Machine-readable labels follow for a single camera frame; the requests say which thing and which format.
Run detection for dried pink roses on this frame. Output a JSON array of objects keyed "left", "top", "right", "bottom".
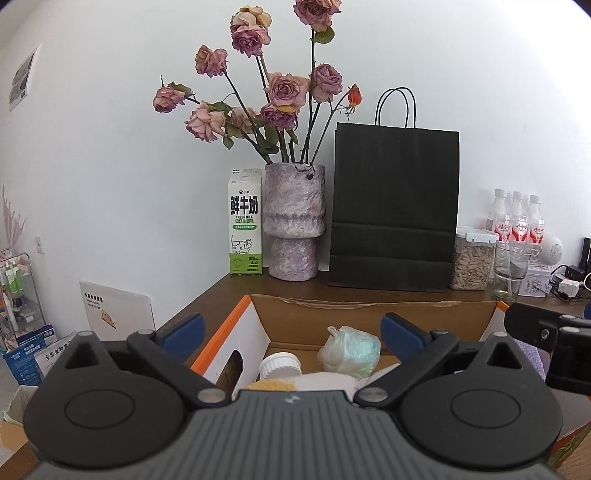
[{"left": 153, "top": 0, "right": 363, "bottom": 166}]

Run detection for pink dried plant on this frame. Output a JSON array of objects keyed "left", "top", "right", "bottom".
[{"left": 0, "top": 185, "right": 28, "bottom": 252}]

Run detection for white tin box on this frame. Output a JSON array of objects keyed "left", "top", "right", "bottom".
[{"left": 517, "top": 265, "right": 552, "bottom": 297}]

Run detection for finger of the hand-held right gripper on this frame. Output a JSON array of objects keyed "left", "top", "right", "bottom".
[{"left": 505, "top": 302, "right": 564, "bottom": 354}]

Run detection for white ribbed flanged lid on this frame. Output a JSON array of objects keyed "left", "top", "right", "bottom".
[{"left": 259, "top": 352, "right": 303, "bottom": 381}]

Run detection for green bundle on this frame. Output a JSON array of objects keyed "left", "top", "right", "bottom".
[{"left": 318, "top": 325, "right": 382, "bottom": 380}]

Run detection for white round speaker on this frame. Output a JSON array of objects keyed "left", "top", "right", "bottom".
[{"left": 540, "top": 234, "right": 564, "bottom": 266}]

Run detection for metal wire rack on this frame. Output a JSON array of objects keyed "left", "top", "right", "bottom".
[{"left": 0, "top": 251, "right": 47, "bottom": 342}]

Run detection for clear container of seeds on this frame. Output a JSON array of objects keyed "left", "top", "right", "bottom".
[{"left": 450, "top": 227, "right": 499, "bottom": 291}]

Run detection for black paper bag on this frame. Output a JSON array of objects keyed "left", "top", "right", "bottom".
[{"left": 329, "top": 87, "right": 461, "bottom": 291}]

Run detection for white board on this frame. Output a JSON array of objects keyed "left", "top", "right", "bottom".
[{"left": 79, "top": 280, "right": 157, "bottom": 342}]

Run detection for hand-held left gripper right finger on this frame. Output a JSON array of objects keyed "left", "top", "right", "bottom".
[{"left": 355, "top": 312, "right": 533, "bottom": 409}]

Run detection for bin with pale bag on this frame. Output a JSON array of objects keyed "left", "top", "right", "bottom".
[{"left": 4, "top": 383, "right": 40, "bottom": 425}]

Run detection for water bottle with red label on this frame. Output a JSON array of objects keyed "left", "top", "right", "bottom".
[
  {"left": 508, "top": 191, "right": 529, "bottom": 243},
  {"left": 482, "top": 188, "right": 511, "bottom": 241},
  {"left": 526, "top": 195, "right": 547, "bottom": 245}
]

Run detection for white and orange plush toy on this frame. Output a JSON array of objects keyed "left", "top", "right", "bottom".
[{"left": 245, "top": 362, "right": 402, "bottom": 393}]

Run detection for red cardboard box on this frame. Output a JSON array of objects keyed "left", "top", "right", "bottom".
[{"left": 190, "top": 294, "right": 591, "bottom": 467}]

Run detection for clear drinking glass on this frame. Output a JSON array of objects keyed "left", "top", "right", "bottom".
[
  {"left": 492, "top": 274, "right": 525, "bottom": 302},
  {"left": 493, "top": 242, "right": 531, "bottom": 280}
]

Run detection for purple textured vase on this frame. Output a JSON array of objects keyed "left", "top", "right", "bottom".
[{"left": 263, "top": 161, "right": 326, "bottom": 281}]

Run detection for blue cardboard box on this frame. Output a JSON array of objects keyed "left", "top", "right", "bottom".
[{"left": 4, "top": 330, "right": 58, "bottom": 386}]

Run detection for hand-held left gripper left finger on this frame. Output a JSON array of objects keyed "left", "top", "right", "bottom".
[{"left": 58, "top": 314, "right": 228, "bottom": 409}]

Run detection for green and white milk carton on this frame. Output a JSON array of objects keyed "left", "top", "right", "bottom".
[{"left": 228, "top": 168, "right": 265, "bottom": 276}]

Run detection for white printed box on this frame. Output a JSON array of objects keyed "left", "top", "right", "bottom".
[{"left": 34, "top": 330, "right": 79, "bottom": 379}]

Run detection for wall poster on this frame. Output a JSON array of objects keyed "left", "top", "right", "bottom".
[{"left": 8, "top": 44, "right": 43, "bottom": 112}]

